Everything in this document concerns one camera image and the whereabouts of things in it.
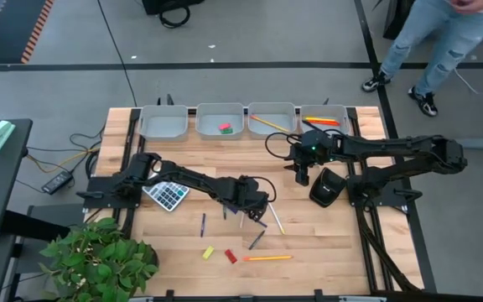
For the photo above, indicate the dark green pen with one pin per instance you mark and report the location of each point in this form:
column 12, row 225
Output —
column 257, row 240

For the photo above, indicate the green potted plant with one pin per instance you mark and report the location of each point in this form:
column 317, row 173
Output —
column 99, row 260

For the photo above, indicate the yellow eraser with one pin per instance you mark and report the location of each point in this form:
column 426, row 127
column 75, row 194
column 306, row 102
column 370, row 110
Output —
column 208, row 252

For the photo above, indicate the pink eraser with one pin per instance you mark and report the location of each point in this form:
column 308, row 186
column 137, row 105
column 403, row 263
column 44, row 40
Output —
column 224, row 126

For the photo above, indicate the grey plastic bin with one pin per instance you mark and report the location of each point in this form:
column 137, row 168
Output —
column 162, row 126
column 212, row 121
column 262, row 133
column 338, row 115

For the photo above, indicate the yellow pencil orange end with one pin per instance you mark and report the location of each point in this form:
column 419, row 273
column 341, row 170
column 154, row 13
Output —
column 270, row 123

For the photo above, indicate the red eraser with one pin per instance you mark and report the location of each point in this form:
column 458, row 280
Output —
column 230, row 256

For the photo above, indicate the black table clamp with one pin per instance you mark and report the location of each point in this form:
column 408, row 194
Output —
column 318, row 295
column 169, row 295

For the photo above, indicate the white pen yellow cap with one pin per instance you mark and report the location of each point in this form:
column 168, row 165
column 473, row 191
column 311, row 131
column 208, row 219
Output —
column 277, row 219

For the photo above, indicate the dark grey side desk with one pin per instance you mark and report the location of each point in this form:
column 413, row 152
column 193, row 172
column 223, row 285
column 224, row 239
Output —
column 44, row 222

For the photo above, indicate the white crayon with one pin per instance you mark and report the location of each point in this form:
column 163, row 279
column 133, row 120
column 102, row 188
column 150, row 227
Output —
column 242, row 221

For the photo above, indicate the yellow pencil pink eraser cap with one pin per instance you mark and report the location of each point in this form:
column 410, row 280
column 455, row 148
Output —
column 266, row 258

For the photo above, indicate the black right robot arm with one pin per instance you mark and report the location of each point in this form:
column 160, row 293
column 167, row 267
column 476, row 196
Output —
column 392, row 147

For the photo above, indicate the green eraser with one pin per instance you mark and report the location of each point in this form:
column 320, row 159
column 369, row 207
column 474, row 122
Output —
column 226, row 131

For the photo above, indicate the person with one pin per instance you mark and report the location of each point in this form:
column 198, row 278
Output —
column 447, row 42

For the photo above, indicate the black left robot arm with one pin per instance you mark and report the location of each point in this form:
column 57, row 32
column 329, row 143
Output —
column 183, row 174

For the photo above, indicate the black pen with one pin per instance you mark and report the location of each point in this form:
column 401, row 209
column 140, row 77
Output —
column 308, row 124

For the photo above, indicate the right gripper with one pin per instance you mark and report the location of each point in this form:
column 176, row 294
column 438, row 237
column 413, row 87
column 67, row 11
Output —
column 315, row 149

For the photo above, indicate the black cabinet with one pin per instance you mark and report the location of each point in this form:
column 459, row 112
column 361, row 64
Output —
column 394, row 21

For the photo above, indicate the black mat hazard stripes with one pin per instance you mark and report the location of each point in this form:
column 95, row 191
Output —
column 6, row 29

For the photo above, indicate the neon orange pen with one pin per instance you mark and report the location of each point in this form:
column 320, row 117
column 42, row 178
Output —
column 325, row 123

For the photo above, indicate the black power adapter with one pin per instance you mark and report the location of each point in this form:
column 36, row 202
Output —
column 57, row 182

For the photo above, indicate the black box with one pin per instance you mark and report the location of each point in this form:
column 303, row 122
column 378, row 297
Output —
column 157, row 5

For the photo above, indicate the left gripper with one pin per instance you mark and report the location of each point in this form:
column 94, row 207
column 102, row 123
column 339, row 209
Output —
column 243, row 193

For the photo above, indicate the grey desk calculator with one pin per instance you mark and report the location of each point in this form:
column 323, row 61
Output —
column 168, row 196

